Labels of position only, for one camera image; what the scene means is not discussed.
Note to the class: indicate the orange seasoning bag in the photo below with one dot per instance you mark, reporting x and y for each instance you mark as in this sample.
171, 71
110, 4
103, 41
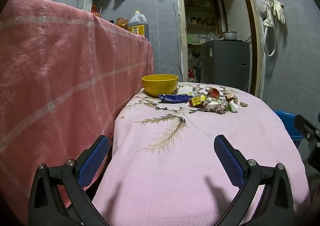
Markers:
121, 23

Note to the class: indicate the pink checked blanket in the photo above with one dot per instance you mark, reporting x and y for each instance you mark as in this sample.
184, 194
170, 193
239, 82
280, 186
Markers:
50, 66

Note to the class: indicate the blue plastic bucket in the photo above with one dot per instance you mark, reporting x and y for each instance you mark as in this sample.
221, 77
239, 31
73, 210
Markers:
287, 126

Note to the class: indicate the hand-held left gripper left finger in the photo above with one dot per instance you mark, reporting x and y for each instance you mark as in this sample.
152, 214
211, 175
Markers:
93, 161

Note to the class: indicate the wooden shelf unit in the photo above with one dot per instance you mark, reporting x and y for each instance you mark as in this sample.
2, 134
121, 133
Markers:
200, 7

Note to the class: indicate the small brown scrap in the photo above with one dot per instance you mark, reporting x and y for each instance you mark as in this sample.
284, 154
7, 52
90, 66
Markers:
243, 104

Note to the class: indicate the metal pot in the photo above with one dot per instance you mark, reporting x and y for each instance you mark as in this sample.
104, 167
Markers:
229, 35

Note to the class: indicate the large cooking oil bottle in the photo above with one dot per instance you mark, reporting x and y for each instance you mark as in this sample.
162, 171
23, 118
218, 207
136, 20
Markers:
137, 23

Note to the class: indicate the yellow bowl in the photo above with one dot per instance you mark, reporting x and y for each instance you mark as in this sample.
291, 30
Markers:
160, 86

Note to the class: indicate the wooden door frame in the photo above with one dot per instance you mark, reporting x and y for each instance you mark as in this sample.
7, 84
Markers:
181, 28

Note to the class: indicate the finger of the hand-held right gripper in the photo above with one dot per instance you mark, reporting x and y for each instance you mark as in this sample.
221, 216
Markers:
308, 129

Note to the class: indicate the red beige wrapper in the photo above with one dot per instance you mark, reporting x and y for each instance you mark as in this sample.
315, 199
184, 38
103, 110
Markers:
212, 91

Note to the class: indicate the red white bag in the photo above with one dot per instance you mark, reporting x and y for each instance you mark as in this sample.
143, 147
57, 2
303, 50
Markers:
191, 75

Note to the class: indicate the orange packet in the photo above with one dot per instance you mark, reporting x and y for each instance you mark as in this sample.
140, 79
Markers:
196, 101

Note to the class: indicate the brown carton scrap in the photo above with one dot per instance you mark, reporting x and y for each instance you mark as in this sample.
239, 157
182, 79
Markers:
230, 97

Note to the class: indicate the white purple wrapper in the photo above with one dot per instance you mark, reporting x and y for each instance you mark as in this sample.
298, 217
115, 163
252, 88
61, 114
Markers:
194, 90

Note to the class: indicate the grey refrigerator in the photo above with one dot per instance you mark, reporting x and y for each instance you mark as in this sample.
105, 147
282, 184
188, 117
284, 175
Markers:
225, 66

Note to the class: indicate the blue snack wrapper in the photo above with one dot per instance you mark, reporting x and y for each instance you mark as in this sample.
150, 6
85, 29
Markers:
172, 98

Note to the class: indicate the green box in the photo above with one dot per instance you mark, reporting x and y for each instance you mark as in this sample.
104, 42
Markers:
192, 40

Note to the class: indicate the green white wrapper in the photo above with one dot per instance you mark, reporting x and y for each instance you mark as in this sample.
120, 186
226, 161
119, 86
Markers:
232, 107

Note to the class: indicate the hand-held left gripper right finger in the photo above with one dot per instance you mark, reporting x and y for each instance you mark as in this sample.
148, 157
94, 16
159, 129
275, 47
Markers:
228, 161

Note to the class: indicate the red mesh bag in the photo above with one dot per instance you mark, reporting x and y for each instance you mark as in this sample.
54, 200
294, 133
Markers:
95, 10

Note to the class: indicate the beige rubber glove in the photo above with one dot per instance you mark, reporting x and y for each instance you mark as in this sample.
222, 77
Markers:
279, 10

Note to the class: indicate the white utensil holder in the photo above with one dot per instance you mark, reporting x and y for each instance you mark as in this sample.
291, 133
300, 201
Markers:
85, 4

